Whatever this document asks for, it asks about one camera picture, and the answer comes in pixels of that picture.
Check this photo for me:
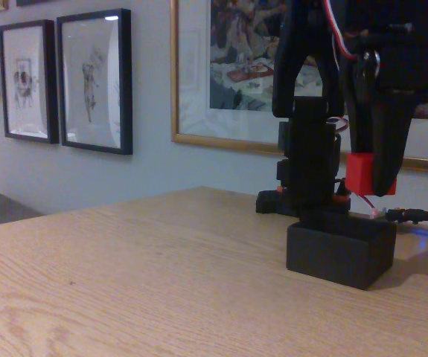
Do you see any red cube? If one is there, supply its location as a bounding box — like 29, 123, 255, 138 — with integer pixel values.
345, 152, 398, 197

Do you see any black box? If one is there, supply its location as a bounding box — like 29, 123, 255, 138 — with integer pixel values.
286, 215, 398, 291

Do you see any small controller board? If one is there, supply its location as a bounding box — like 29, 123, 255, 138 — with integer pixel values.
351, 207, 388, 221

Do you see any orange table clamp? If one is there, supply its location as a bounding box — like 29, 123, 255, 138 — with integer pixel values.
331, 178, 352, 205

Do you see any large gold framed picture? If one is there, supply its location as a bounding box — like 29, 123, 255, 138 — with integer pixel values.
170, 0, 428, 174

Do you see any large black framed drawing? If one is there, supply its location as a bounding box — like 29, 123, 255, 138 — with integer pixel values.
56, 8, 133, 156

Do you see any medium black framed drawing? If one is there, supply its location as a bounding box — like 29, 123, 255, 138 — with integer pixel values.
0, 19, 60, 145

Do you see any red white board cable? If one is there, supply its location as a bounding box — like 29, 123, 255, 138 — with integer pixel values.
357, 193, 377, 216

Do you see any black power cable plug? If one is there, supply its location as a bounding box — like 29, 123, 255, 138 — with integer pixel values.
384, 208, 428, 225

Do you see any red white black servo cable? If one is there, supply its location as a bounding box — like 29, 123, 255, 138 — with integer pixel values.
321, 0, 359, 137

